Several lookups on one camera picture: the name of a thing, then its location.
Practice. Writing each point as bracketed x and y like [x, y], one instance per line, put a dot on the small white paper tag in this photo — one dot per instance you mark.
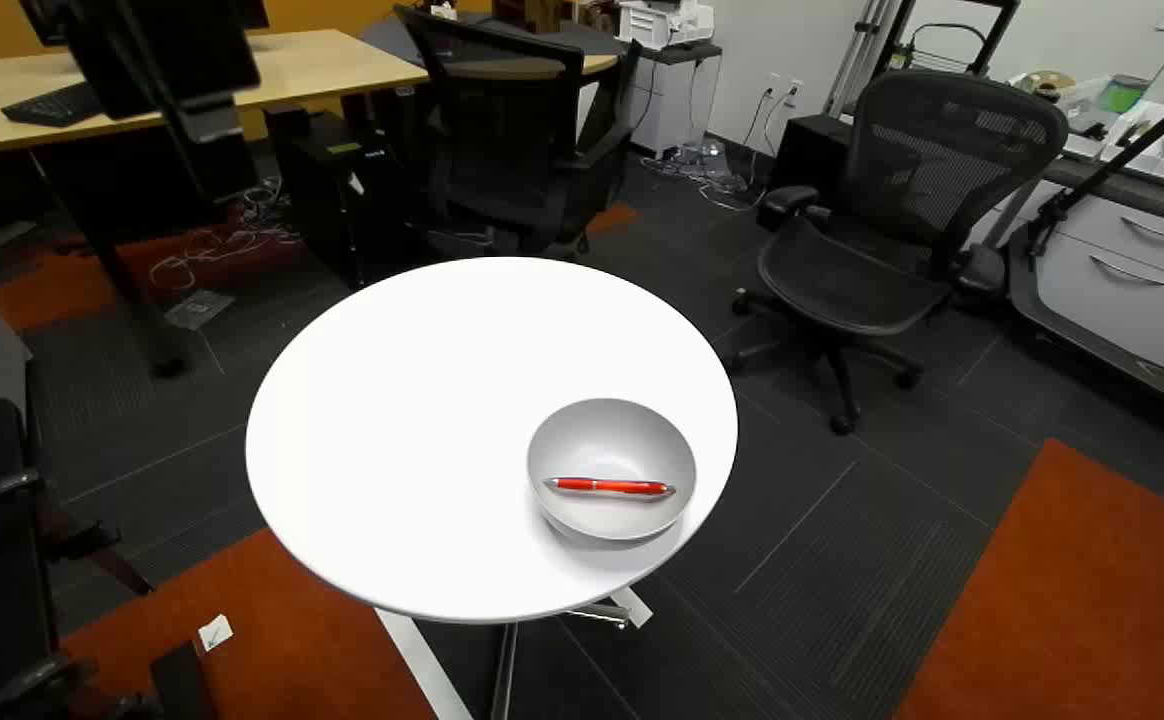
[215, 633]

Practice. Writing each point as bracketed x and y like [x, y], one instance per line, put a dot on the light wooden desk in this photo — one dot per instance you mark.
[301, 64]

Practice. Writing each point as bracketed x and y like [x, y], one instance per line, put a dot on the black electric scooter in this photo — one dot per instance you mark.
[1074, 200]

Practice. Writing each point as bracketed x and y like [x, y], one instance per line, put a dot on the white low cabinet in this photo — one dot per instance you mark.
[674, 106]

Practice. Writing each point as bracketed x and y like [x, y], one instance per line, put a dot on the black padded office chair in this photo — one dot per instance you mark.
[500, 133]

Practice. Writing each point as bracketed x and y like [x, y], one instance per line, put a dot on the black computer tower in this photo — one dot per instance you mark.
[814, 153]

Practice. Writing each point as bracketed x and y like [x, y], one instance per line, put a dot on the black computer monitor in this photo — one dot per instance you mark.
[165, 44]

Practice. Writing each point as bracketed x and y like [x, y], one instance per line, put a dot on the white drawer cabinet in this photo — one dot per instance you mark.
[1126, 284]

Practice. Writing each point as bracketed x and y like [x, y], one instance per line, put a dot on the green device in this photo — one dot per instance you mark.
[1123, 94]

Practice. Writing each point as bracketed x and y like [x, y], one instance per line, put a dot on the black tripod stand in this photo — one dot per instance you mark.
[163, 264]

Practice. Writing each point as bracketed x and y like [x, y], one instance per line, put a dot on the grey round bowl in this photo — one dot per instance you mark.
[607, 442]

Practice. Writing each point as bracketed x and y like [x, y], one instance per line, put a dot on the black mesh office chair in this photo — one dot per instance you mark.
[862, 263]

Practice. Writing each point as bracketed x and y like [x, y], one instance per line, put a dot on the red pen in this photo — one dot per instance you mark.
[607, 487]

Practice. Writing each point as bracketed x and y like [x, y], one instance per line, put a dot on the white printer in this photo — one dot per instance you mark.
[667, 27]

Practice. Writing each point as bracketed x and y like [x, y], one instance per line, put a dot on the white table base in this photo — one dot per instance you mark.
[412, 654]

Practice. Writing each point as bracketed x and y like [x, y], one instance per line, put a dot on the black keyboard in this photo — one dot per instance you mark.
[53, 106]

